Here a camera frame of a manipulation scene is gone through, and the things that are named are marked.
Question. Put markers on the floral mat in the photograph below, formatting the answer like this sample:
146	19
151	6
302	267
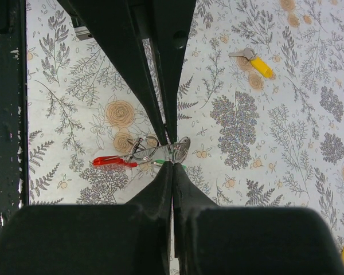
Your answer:
255	141

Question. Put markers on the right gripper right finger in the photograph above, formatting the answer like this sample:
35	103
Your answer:
213	239

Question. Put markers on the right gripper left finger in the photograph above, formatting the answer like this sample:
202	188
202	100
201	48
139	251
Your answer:
131	238

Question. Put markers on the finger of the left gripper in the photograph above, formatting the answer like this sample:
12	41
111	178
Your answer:
167	25
119	27

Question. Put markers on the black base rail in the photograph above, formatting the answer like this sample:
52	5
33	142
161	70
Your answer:
13	117

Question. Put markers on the left key with yellow tag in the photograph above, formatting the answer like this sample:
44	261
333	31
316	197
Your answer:
250	55

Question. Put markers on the keyring with red tag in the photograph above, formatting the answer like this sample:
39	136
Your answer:
144	151

